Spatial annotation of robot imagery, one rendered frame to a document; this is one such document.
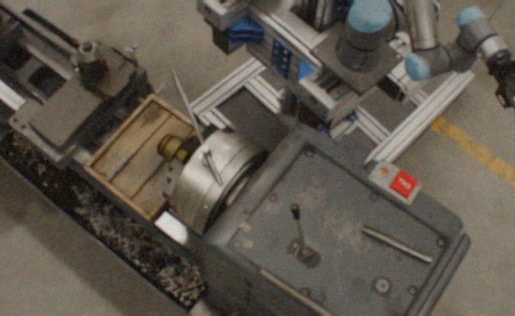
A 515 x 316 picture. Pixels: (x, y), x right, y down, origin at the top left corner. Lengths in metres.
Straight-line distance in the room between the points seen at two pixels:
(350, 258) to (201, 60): 2.00
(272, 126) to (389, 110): 0.59
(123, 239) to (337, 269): 0.95
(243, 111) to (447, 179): 1.11
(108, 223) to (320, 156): 0.96
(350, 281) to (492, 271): 1.65
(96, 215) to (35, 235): 0.72
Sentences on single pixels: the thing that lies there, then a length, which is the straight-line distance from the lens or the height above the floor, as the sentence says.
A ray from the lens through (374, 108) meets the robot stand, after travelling 2.95.
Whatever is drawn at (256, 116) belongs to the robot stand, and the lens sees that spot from 2.83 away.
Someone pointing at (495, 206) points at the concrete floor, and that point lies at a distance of 3.17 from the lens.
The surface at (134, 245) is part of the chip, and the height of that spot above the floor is 0.59.
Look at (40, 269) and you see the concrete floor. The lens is 2.89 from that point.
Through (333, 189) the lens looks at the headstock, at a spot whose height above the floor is 1.26.
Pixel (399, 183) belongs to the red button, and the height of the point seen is 1.27.
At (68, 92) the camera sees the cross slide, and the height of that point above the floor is 0.97.
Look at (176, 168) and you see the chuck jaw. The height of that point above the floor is 1.11.
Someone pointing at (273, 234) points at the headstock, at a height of 1.26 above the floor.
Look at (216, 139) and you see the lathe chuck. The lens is 1.61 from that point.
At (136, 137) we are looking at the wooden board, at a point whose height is 0.88.
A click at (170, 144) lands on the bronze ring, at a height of 1.12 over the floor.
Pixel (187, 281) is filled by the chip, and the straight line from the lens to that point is 2.16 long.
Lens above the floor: 2.65
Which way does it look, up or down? 64 degrees down
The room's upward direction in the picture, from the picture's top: 6 degrees clockwise
